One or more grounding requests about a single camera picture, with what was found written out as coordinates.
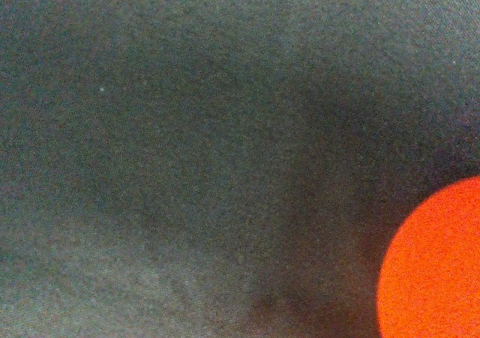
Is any red plastic cup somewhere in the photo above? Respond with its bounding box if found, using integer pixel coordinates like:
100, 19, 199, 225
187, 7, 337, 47
376, 176, 479, 338

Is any black tablecloth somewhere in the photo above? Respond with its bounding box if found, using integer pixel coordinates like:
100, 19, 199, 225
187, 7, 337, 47
1, 0, 479, 337

